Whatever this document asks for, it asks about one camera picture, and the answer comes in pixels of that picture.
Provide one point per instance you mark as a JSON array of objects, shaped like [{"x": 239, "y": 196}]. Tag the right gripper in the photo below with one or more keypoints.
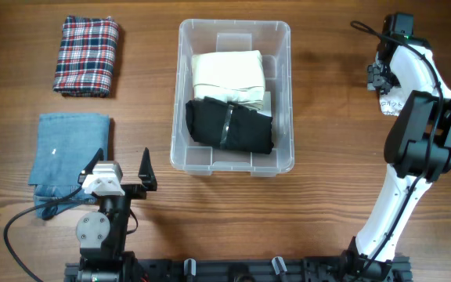
[{"x": 376, "y": 81}]

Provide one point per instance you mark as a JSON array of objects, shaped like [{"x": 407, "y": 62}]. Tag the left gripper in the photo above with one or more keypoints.
[{"x": 138, "y": 191}]

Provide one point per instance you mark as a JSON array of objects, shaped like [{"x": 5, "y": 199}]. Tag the white printed t-shirt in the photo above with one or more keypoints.
[{"x": 393, "y": 100}]

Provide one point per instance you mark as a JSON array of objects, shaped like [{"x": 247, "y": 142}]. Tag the blue denim jeans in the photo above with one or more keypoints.
[{"x": 66, "y": 143}]

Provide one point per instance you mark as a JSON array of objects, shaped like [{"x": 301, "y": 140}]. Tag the red plaid shirt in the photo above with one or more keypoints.
[{"x": 86, "y": 57}]

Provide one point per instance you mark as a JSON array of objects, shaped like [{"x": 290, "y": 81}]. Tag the black garment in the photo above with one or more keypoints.
[{"x": 228, "y": 126}]

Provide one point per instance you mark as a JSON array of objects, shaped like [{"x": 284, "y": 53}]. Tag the cream white cloth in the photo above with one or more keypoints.
[{"x": 236, "y": 77}]

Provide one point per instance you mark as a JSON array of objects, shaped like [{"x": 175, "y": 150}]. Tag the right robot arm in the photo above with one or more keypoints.
[{"x": 417, "y": 152}]

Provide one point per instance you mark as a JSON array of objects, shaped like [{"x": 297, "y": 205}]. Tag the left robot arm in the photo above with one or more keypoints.
[{"x": 102, "y": 234}]

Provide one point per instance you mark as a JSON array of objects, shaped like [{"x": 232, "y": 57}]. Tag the clear plastic storage bin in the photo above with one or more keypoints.
[{"x": 273, "y": 40}]

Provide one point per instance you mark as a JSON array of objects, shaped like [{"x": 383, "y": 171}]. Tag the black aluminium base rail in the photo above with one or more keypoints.
[{"x": 307, "y": 270}]

